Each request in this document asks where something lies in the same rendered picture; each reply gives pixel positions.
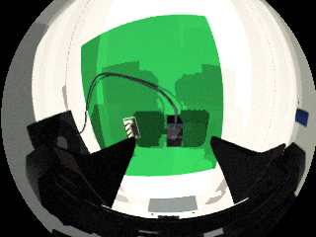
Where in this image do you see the green circuit board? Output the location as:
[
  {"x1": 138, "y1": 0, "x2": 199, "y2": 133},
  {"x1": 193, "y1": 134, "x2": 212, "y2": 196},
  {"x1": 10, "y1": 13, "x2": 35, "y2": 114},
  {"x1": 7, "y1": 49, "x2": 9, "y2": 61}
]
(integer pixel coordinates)
[{"x1": 80, "y1": 13, "x2": 224, "y2": 177}]

